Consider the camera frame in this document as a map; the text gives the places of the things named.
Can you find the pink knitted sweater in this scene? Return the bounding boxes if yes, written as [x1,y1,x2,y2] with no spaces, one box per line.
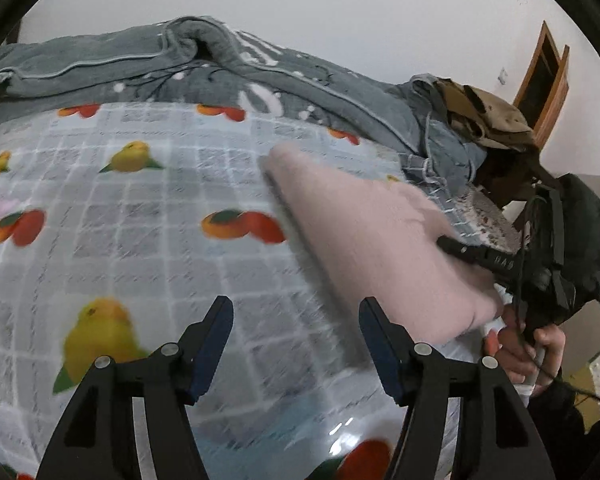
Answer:
[264,143,504,344]

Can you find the brown clothes pile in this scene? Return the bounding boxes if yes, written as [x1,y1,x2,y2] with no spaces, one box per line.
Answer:
[434,79,536,153]

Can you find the person's right hand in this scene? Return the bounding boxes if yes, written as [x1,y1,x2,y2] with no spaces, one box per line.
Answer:
[482,304,567,396]

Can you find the black bag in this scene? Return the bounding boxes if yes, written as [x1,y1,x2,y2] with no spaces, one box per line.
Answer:
[522,174,600,333]

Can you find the floral bed sheet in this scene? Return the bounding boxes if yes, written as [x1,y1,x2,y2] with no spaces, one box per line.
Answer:
[455,185,520,254]

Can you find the grey checked cloth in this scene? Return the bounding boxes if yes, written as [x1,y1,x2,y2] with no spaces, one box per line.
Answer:
[398,153,478,240]

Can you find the brown wooden door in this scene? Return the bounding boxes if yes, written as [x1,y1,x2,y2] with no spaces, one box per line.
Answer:
[513,21,570,151]

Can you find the fruit-print plastic mat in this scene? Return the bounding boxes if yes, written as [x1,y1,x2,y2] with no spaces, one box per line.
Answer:
[0,102,537,480]

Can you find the grey floral quilt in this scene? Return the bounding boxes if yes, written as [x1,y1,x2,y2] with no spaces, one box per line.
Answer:
[0,16,486,191]

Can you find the white wall switch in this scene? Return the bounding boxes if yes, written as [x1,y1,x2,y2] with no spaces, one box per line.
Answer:
[498,68,508,86]

